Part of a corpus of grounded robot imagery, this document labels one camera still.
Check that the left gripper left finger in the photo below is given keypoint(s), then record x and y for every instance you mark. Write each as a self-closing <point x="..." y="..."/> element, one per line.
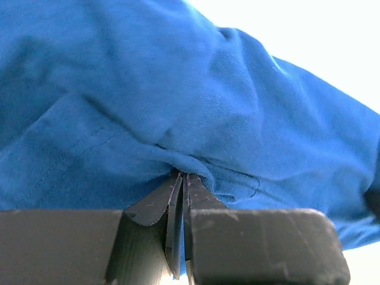
<point x="139" y="245"/>

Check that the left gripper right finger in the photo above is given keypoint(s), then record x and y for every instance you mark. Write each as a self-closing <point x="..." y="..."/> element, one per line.
<point x="278" y="246"/>

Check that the blue t shirt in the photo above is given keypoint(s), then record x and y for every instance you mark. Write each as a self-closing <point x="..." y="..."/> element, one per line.
<point x="100" y="100"/>

